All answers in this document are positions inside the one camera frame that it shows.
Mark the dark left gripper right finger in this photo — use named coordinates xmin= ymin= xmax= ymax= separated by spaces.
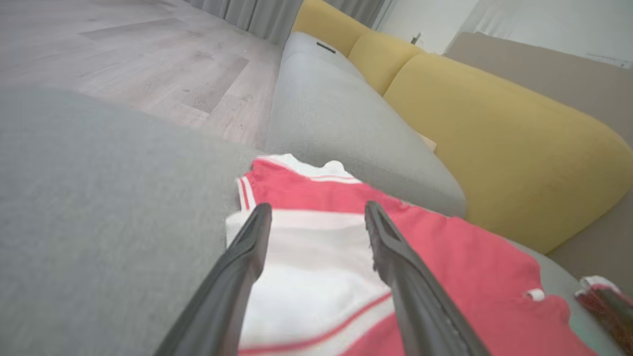
xmin=365 ymin=200 xmax=490 ymax=356

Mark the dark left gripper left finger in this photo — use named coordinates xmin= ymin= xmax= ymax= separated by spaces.
xmin=154 ymin=203 xmax=272 ymax=356

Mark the red garment with white panel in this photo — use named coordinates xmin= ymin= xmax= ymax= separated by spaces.
xmin=225 ymin=153 xmax=600 ymax=356

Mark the grey and yellow sofa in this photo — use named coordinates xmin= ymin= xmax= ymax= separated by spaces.
xmin=0 ymin=87 xmax=633 ymax=356

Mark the large yellow sofa backrest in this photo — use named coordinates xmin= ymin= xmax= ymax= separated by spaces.
xmin=383 ymin=52 xmax=633 ymax=256

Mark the narrow grey sofa seat cushion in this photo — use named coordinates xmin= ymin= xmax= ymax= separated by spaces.
xmin=265 ymin=32 xmax=468 ymax=219

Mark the small yellow sofa backrest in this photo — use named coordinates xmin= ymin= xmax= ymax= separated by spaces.
xmin=348 ymin=31 xmax=426 ymax=97

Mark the grey pleated curtain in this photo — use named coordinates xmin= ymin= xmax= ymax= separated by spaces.
xmin=188 ymin=0 xmax=304 ymax=45
xmin=324 ymin=0 xmax=387 ymax=28

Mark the yellow sofa armrest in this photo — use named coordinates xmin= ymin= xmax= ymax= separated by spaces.
xmin=292 ymin=0 xmax=372 ymax=58

